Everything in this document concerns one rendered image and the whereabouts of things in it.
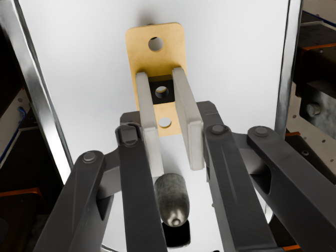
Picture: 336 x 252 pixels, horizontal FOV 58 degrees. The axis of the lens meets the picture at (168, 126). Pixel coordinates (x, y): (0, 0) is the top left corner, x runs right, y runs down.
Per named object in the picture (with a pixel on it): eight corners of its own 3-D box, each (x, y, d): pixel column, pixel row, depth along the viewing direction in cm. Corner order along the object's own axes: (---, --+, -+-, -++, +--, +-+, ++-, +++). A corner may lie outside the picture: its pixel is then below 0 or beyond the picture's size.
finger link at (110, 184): (151, 191, 14) (85, 202, 14) (144, 131, 18) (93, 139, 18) (147, 166, 13) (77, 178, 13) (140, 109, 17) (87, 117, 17)
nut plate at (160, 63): (190, 130, 24) (192, 139, 23) (141, 137, 24) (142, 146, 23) (183, 20, 19) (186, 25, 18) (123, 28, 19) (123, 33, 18)
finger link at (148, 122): (164, 176, 16) (149, 179, 16) (151, 110, 21) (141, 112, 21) (157, 128, 14) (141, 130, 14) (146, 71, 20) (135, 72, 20)
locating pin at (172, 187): (184, 184, 33) (195, 233, 28) (155, 188, 33) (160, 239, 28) (182, 161, 32) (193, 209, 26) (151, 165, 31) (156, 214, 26)
